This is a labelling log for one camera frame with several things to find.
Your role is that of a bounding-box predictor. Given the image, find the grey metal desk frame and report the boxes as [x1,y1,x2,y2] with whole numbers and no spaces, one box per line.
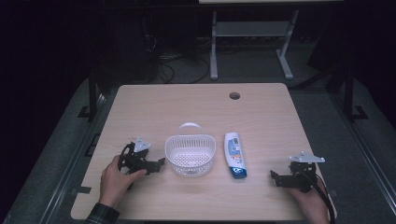
[209,9,295,81]

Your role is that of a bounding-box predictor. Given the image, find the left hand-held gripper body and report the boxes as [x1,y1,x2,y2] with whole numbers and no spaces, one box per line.
[118,136,159,175]

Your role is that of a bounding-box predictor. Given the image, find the white bottle with blue cap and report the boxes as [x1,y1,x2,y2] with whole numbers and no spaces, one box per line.
[223,132,248,180]

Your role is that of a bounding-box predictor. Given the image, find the aluminium floor rail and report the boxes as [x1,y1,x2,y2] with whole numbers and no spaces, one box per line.
[329,92,396,217]
[38,92,108,224]

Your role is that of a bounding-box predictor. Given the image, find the white plastic basket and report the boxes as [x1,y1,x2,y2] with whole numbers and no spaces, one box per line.
[164,121,217,178]

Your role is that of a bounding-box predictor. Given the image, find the person's right hand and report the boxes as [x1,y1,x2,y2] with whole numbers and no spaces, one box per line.
[288,178,332,224]

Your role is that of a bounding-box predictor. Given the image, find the black metal post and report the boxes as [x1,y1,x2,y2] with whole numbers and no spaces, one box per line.
[343,65,370,121]
[77,70,101,121]

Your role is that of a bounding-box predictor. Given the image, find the person's left hand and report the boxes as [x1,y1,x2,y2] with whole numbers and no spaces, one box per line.
[98,154,148,209]

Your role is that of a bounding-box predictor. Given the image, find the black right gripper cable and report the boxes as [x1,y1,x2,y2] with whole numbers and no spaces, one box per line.
[295,167,338,224]

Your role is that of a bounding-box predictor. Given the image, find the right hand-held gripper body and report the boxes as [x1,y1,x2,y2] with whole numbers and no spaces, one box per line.
[288,151,326,193]

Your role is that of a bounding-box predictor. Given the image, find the black floor cables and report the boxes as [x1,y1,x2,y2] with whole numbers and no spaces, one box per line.
[156,53,212,85]

